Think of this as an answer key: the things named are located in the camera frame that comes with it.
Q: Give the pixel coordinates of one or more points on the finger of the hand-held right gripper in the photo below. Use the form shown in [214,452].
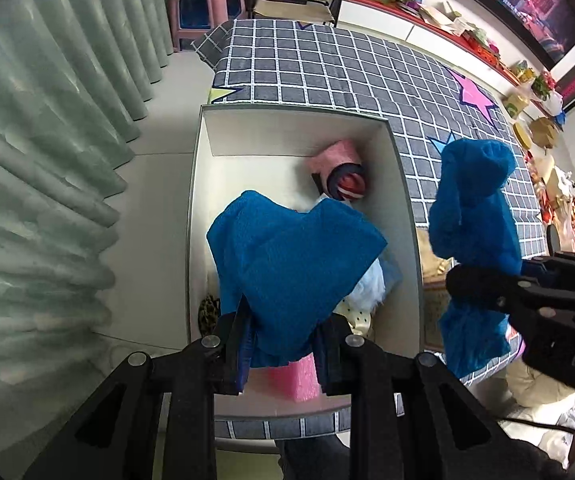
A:
[572,267]
[482,287]

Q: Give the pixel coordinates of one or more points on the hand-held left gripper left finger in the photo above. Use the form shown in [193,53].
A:
[244,360]

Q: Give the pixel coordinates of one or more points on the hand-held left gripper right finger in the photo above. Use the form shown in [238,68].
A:
[328,365]

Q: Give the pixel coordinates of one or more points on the bright pink sponge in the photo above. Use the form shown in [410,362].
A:
[300,379]

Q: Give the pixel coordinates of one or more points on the cream polka dot cloth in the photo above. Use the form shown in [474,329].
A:
[360,317]

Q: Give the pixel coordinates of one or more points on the blue mesh cloth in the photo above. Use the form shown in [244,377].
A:
[472,220]

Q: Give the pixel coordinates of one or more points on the blue towel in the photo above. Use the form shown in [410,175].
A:
[292,270]

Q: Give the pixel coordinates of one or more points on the white storage box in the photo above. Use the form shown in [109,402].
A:
[247,175]

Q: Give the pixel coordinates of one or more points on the cream cushion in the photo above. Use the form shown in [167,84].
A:
[537,385]

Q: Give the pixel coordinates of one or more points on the leopard print cloth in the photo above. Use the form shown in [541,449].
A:
[208,312]

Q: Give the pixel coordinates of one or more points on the tan patterned cloth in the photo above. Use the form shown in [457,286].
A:
[432,255]

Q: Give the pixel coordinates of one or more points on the light blue fluffy cloth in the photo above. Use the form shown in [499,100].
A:
[370,285]

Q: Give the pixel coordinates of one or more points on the pile of cream paper bags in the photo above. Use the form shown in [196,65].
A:
[552,177]

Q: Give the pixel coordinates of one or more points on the dark cloth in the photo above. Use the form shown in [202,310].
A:
[312,460]

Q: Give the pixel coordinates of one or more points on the white plastic bag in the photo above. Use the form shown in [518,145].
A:
[556,103]

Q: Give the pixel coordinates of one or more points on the red blue striped ball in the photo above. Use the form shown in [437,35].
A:
[350,185]

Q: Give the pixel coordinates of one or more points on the red flower plant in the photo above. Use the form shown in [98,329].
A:
[542,85]

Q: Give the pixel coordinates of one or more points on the pale pink foam block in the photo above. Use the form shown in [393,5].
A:
[335,156]

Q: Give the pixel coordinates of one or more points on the red long shelf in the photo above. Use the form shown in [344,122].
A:
[467,42]

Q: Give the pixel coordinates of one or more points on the grey checked bedsheet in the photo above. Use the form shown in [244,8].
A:
[317,70]

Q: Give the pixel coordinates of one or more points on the green curtain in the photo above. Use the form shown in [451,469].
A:
[32,160]

